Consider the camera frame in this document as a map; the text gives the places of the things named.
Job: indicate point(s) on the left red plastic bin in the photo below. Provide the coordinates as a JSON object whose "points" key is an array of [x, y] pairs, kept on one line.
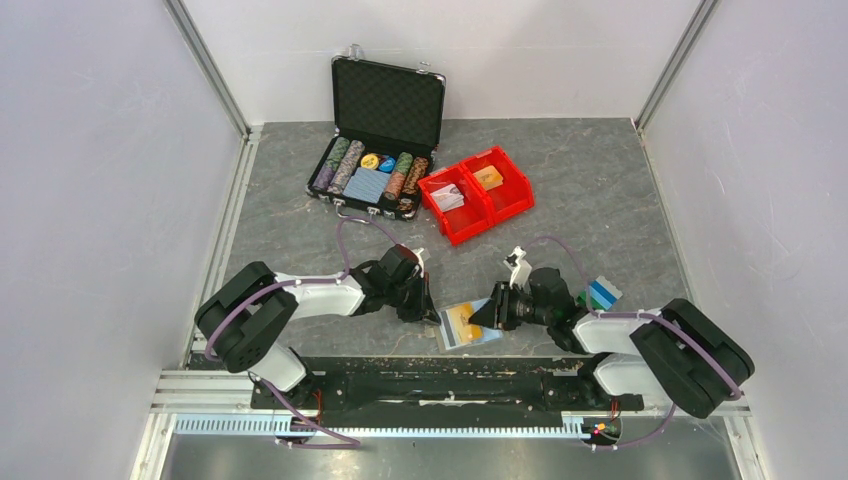
{"points": [[461, 224]]}

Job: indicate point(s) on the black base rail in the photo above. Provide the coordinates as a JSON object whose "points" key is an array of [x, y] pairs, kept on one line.
{"points": [[372, 391]]}

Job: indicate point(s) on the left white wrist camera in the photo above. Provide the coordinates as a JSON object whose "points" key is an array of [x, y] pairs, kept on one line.
{"points": [[421, 255]]}

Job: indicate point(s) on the red plastic bin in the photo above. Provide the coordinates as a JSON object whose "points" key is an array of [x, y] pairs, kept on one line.
{"points": [[461, 224], [504, 185]]}

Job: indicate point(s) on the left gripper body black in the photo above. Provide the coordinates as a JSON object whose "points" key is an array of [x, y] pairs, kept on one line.
{"points": [[410, 299]]}

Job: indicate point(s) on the black poker chip case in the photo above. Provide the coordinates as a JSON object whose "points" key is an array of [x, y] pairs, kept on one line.
{"points": [[386, 118]]}

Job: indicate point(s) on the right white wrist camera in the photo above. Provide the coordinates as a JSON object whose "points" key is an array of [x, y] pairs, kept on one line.
{"points": [[519, 268]]}

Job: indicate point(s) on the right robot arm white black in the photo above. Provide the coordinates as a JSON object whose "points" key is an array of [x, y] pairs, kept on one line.
{"points": [[675, 353]]}

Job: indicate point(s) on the orange cards in bin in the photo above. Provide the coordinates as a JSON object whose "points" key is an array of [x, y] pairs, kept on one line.
{"points": [[489, 177]]}

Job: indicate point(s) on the green blue toy brick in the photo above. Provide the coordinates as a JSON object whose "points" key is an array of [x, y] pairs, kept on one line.
{"points": [[602, 295]]}

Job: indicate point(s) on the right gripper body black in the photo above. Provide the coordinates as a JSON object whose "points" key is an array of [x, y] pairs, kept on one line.
{"points": [[512, 306]]}

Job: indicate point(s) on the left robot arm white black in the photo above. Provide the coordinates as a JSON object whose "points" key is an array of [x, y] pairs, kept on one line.
{"points": [[243, 321]]}

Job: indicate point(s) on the blue playing card deck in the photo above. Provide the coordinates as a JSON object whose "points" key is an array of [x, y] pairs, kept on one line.
{"points": [[366, 185]]}

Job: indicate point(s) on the right red plastic bin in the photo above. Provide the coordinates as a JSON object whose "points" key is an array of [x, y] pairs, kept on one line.
{"points": [[504, 185]]}

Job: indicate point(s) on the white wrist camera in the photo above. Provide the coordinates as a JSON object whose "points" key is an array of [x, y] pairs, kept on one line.
{"points": [[519, 268], [421, 255]]}

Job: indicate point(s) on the gold VIP card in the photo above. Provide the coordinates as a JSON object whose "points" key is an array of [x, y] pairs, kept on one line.
{"points": [[467, 332]]}

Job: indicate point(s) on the white cable duct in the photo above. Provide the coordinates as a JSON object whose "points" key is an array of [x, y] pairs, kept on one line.
{"points": [[283, 425]]}

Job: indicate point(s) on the white cards in bin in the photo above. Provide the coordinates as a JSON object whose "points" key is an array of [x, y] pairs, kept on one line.
{"points": [[448, 198]]}

